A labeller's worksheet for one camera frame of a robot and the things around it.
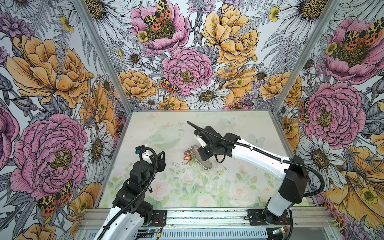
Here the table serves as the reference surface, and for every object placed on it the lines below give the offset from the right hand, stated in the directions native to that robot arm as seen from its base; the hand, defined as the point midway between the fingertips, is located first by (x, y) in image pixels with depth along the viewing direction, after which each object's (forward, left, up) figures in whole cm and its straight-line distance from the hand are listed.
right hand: (204, 155), depth 80 cm
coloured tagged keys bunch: (+6, +9, -11) cm, 15 cm away
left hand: (-2, +22, +3) cm, 22 cm away
